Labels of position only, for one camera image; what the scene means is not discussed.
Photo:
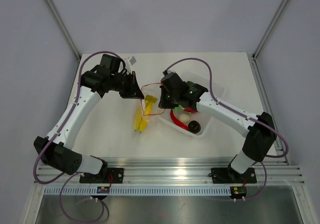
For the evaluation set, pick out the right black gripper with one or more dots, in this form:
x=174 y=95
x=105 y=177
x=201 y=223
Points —
x=166 y=104

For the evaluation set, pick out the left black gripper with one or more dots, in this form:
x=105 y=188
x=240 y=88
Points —
x=133 y=91

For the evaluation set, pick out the red dragon fruit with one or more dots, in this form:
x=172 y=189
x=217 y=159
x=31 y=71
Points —
x=186 y=109

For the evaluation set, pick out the clear zip bag orange zipper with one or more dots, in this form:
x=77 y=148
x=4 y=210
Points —
x=151 y=89

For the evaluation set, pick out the yellow banana bunch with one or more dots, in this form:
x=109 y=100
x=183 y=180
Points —
x=143 y=112

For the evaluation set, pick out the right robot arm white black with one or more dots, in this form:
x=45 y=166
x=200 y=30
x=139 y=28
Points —
x=256 y=129

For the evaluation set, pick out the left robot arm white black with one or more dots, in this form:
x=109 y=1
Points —
x=56 y=149

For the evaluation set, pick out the green avocado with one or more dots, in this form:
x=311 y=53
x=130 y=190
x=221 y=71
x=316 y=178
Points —
x=190 y=84

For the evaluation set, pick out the white egg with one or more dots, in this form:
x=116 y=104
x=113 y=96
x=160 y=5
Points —
x=184 y=118

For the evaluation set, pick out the red chili pepper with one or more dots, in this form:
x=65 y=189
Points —
x=176 y=121

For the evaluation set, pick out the white plastic perforated basket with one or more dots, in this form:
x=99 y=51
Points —
x=204 y=120

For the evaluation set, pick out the dark purple mangosteen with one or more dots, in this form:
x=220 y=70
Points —
x=194 y=127

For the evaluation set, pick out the left small circuit board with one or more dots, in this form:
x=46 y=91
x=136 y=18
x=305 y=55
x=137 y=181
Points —
x=103 y=189

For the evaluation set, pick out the small circuit board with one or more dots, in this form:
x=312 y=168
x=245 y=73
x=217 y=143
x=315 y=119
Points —
x=103 y=189
x=238 y=191

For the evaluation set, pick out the right small circuit board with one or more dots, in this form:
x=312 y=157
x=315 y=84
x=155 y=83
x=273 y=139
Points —
x=238 y=191

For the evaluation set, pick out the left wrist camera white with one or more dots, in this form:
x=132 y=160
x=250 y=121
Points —
x=129 y=62

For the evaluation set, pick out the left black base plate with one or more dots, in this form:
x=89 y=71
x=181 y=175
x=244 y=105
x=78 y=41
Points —
x=113 y=175

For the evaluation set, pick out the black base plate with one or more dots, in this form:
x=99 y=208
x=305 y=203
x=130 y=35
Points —
x=113 y=175
x=226 y=175

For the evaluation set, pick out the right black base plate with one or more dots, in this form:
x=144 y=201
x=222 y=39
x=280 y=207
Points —
x=226 y=175

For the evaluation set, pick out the left aluminium frame post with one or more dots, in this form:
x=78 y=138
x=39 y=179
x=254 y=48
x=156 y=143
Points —
x=62 y=27

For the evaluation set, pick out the aluminium frame post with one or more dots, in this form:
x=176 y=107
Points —
x=270 y=28
x=62 y=27

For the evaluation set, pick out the aluminium mounting rail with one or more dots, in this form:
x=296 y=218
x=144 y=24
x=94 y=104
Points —
x=195 y=171

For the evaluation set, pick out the white slotted cable duct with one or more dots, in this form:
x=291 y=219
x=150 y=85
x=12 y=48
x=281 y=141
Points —
x=140 y=191

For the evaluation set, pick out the right aluminium frame post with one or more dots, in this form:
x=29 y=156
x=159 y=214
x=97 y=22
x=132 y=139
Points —
x=270 y=28

